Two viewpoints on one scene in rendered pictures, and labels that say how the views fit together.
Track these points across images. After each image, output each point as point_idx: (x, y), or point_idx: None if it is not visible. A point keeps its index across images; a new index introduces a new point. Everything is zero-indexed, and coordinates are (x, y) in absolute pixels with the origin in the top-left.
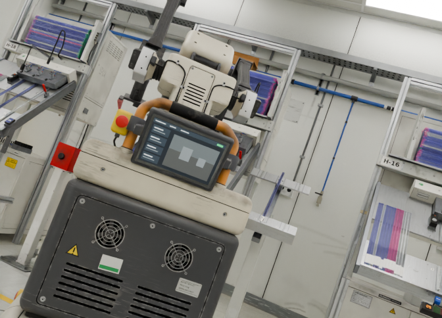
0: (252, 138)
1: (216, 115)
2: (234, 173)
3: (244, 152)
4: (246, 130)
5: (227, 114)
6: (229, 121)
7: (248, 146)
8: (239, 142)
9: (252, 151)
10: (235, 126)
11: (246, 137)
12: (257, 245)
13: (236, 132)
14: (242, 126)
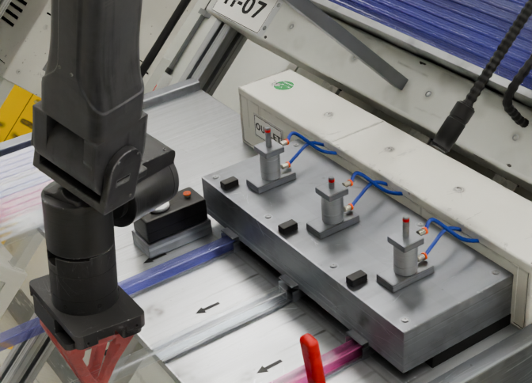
0: (509, 272)
1: (51, 14)
2: None
3: (398, 355)
4: (488, 214)
5: (431, 109)
6: (424, 146)
7: (440, 321)
8: (393, 278)
9: (473, 360)
10: (439, 180)
11: (467, 259)
12: None
13: (426, 215)
14: (481, 187)
